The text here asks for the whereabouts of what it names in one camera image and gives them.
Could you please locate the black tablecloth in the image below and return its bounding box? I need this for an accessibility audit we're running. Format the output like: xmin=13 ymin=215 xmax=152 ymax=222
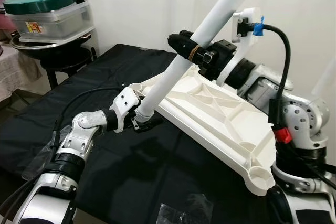
xmin=0 ymin=43 xmax=336 ymax=224

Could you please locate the clear tape cross patch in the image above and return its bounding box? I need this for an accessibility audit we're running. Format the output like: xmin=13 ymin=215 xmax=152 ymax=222
xmin=156 ymin=193 xmax=213 ymax=224

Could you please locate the clear tape strip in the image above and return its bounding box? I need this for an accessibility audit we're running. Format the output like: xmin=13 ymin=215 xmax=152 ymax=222
xmin=22 ymin=124 xmax=71 ymax=182

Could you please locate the black wok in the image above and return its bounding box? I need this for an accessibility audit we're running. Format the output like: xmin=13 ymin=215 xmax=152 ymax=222
xmin=10 ymin=27 xmax=98 ymax=91

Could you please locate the clear plastic storage container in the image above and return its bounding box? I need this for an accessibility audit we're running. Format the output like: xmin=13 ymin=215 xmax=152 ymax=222
xmin=6 ymin=1 xmax=95 ymax=41

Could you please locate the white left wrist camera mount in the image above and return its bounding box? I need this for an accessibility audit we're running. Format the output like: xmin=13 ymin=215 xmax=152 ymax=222
xmin=113 ymin=87 xmax=141 ymax=133

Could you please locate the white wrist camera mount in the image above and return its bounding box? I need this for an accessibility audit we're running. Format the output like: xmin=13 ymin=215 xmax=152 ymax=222
xmin=215 ymin=8 xmax=262 ymax=87
xmin=113 ymin=87 xmax=141 ymax=133

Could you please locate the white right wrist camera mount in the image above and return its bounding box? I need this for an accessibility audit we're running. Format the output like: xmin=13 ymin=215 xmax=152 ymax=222
xmin=215 ymin=8 xmax=262 ymax=87

